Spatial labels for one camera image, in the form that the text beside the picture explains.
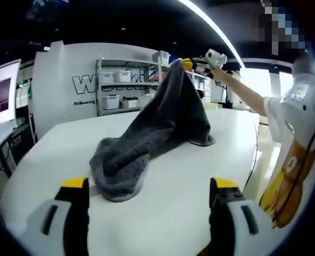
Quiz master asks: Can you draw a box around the long ceiling light strip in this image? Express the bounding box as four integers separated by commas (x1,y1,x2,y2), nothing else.
177,0,245,70

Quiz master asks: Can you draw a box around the row of white storage bins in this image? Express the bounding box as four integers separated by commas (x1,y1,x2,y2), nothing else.
102,50,210,110

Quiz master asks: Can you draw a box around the black monitor on stand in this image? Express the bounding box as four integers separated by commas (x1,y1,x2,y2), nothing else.
210,77,231,109

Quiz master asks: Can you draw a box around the monitor with pink screen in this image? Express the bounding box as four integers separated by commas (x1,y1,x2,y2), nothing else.
0,59,22,131

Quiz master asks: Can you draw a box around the grey towel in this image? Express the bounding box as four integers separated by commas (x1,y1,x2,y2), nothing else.
89,59,216,203

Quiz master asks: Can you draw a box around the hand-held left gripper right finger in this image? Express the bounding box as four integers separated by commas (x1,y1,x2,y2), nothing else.
209,177,283,256

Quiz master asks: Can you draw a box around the grey metal shelf rack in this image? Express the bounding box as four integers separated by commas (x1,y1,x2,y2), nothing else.
95,57,211,117

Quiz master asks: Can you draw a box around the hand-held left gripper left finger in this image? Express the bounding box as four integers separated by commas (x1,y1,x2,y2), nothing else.
18,177,90,256

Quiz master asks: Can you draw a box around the white chest-worn device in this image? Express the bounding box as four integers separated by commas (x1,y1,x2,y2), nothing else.
279,53,315,139

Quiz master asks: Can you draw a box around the white table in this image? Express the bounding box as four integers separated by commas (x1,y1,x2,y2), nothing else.
0,108,261,256

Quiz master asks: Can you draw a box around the black equipment cabinet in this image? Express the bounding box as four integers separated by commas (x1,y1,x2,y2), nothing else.
7,111,38,174

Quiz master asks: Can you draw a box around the black device cable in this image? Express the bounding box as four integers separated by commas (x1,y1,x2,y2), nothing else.
273,117,315,218

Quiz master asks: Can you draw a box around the right hand-held gripper cable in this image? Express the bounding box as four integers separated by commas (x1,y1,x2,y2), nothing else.
243,116,260,193

